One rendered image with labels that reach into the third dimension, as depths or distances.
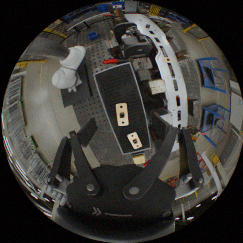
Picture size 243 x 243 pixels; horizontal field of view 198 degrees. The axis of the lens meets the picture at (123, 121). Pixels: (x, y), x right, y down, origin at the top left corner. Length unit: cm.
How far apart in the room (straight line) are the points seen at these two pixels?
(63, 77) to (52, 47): 29
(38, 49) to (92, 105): 76
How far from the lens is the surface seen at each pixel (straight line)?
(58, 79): 65
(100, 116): 83
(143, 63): 40
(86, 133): 15
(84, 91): 79
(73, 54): 63
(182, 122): 63
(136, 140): 34
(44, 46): 51
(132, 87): 29
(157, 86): 39
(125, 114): 29
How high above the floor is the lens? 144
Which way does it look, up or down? 67 degrees down
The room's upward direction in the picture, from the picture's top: 174 degrees counter-clockwise
